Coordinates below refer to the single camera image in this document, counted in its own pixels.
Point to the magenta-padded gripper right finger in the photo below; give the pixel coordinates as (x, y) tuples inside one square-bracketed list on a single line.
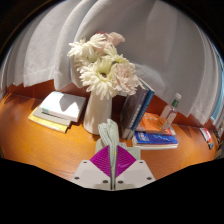
[(133, 173)]

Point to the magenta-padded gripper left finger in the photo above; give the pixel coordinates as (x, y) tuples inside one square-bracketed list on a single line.
[(91, 173)]

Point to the pale green towel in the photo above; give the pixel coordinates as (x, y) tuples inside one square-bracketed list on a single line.
[(109, 133)]

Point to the blue lying book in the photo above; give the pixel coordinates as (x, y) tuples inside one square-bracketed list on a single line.
[(155, 138)]

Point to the orange lying book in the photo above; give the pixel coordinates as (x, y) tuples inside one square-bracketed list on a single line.
[(150, 125)]

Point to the white ceramic vase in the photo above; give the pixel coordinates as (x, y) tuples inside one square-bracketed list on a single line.
[(96, 115)]

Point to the blue standing book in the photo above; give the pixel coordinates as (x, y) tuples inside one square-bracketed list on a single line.
[(143, 108)]

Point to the yellow lying book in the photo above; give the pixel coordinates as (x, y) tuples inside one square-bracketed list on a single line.
[(46, 124)]

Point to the clear plastic bottle green cap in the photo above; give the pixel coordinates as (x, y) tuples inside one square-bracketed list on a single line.
[(168, 115)]

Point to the thin grey lying book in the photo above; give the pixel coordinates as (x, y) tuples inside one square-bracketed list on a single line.
[(50, 118)]

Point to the red flat book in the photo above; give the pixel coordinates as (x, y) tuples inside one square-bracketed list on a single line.
[(206, 135)]

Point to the small dark object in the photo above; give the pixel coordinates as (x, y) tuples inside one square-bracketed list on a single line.
[(211, 146)]

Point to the white and pink flowers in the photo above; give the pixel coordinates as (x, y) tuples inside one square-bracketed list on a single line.
[(103, 70)]

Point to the window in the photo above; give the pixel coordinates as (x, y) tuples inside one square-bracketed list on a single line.
[(219, 106)]

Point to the white curtain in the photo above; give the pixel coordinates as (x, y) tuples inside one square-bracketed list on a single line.
[(160, 43)]

